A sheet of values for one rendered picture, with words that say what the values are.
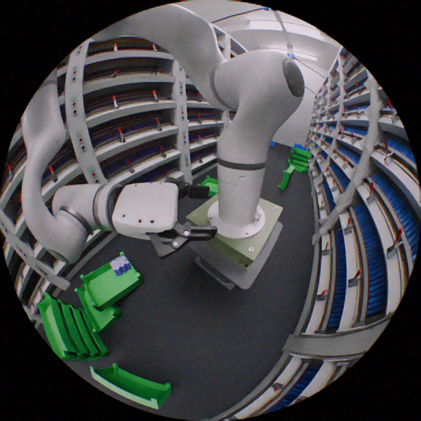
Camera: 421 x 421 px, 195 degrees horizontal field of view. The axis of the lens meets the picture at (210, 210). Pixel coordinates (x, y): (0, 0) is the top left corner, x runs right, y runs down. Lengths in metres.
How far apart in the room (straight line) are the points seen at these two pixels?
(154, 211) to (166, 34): 0.29
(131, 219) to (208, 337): 0.58
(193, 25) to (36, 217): 0.33
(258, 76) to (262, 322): 0.77
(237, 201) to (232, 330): 0.56
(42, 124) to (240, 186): 0.39
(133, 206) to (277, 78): 0.27
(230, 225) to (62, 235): 0.37
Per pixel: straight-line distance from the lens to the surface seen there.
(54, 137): 0.26
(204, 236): 0.18
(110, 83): 0.85
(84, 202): 0.23
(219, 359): 0.69
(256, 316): 0.68
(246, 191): 0.28
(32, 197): 0.21
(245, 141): 0.24
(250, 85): 0.20
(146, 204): 0.19
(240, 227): 0.36
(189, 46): 0.27
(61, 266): 1.05
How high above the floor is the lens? 0.64
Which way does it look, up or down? 44 degrees down
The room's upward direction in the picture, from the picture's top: straight up
